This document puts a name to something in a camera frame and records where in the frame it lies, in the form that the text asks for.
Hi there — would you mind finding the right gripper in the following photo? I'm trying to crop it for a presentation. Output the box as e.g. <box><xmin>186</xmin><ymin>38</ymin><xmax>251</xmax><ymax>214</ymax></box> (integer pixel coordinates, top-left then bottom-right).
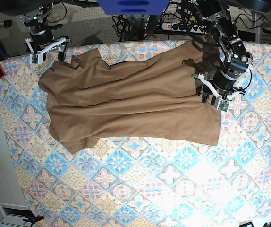
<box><xmin>25</xmin><ymin>37</ymin><xmax>70</xmax><ymax>62</ymax></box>

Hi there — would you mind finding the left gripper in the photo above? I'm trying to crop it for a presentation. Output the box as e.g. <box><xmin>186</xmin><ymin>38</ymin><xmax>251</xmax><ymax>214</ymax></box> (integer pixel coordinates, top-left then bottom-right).
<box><xmin>192</xmin><ymin>73</ymin><xmax>245</xmax><ymax>106</ymax></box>

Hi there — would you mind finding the brown t-shirt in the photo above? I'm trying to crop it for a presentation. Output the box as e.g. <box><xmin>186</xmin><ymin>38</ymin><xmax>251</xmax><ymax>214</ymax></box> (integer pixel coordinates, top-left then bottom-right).
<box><xmin>38</xmin><ymin>41</ymin><xmax>221</xmax><ymax>154</ymax></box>

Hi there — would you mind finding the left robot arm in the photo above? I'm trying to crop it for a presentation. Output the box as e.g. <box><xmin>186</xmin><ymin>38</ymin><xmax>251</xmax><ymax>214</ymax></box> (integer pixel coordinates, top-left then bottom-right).
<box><xmin>180</xmin><ymin>0</ymin><xmax>253</xmax><ymax>111</ymax></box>

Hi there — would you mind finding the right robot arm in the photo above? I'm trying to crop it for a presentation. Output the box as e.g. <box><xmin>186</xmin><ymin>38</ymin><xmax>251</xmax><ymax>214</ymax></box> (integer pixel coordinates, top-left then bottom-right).
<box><xmin>0</xmin><ymin>0</ymin><xmax>70</xmax><ymax>64</ymax></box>

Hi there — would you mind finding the white power strip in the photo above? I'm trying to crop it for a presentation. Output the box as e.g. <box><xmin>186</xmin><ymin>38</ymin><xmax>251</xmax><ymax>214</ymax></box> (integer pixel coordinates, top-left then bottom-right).
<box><xmin>161</xmin><ymin>22</ymin><xmax>207</xmax><ymax>35</ymax></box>

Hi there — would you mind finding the patterned tile tablecloth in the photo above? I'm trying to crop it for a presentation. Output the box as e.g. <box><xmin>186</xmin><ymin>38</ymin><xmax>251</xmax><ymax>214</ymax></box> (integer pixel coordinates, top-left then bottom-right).
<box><xmin>0</xmin><ymin>43</ymin><xmax>271</xmax><ymax>227</ymax></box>

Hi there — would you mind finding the orange black clamp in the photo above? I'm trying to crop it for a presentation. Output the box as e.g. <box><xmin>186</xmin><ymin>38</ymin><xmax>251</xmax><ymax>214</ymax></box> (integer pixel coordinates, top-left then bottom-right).
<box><xmin>23</xmin><ymin>215</ymin><xmax>44</xmax><ymax>224</ymax></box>

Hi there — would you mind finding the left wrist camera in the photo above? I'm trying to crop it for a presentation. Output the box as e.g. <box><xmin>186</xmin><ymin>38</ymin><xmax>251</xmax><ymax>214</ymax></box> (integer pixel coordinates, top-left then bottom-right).
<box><xmin>214</xmin><ymin>97</ymin><xmax>230</xmax><ymax>112</ymax></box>

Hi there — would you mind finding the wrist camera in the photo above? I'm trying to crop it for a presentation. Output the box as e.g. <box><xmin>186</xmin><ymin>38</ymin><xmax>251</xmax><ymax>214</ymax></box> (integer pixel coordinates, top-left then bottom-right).
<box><xmin>214</xmin><ymin>97</ymin><xmax>230</xmax><ymax>112</ymax></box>
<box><xmin>29</xmin><ymin>53</ymin><xmax>44</xmax><ymax>64</ymax></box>

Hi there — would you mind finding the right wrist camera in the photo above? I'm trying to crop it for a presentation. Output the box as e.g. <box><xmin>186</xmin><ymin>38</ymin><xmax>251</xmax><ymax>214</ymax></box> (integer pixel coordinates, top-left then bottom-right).
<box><xmin>29</xmin><ymin>53</ymin><xmax>44</xmax><ymax>64</ymax></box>

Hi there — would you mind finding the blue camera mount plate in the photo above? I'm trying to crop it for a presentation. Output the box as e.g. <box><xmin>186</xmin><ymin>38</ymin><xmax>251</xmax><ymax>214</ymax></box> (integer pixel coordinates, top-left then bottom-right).
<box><xmin>97</xmin><ymin>0</ymin><xmax>169</xmax><ymax>15</ymax></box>

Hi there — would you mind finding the white wall vent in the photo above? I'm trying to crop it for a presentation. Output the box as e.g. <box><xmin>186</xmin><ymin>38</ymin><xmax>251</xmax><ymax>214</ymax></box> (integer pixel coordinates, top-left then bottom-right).
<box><xmin>0</xmin><ymin>202</ymin><xmax>33</xmax><ymax>227</ymax></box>

